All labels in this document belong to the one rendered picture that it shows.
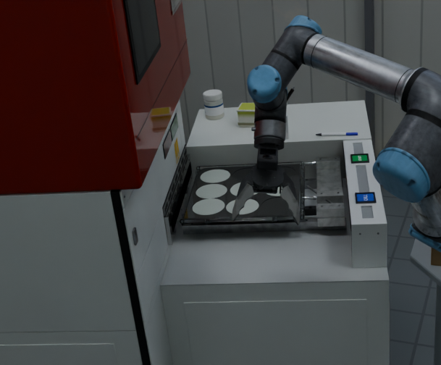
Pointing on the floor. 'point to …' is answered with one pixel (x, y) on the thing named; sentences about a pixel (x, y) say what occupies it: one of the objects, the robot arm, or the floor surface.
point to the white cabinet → (279, 324)
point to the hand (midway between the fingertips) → (265, 224)
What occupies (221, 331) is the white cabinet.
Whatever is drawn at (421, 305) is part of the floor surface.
